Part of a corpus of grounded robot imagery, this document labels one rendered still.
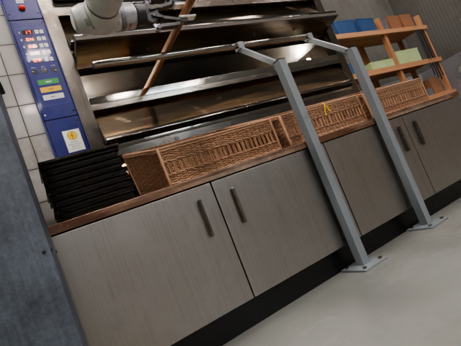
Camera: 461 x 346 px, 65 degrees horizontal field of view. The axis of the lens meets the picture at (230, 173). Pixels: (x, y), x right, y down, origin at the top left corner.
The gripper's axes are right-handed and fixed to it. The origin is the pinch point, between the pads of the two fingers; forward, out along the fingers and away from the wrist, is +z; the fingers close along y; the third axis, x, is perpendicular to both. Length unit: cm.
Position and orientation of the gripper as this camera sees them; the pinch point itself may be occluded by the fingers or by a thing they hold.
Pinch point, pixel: (184, 11)
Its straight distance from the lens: 151.5
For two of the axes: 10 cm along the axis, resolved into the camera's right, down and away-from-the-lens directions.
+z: 8.3, -2.8, 4.8
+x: 4.2, -2.4, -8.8
